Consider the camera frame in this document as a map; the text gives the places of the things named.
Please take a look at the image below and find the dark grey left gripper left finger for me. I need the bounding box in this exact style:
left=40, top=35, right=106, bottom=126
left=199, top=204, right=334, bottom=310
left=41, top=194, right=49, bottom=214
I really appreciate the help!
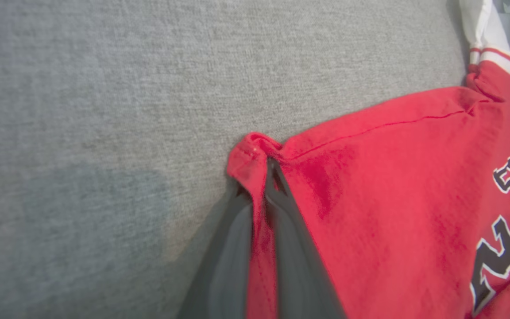
left=179, top=188, right=254, bottom=319

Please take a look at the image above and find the red basketball jersey black lettering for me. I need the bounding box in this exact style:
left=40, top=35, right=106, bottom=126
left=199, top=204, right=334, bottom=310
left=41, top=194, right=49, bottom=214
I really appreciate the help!
left=226, top=0, right=510, bottom=319

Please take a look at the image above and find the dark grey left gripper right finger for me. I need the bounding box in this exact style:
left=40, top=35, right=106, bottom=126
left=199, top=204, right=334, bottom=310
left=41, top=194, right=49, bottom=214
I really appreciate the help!
left=264, top=159, right=347, bottom=319

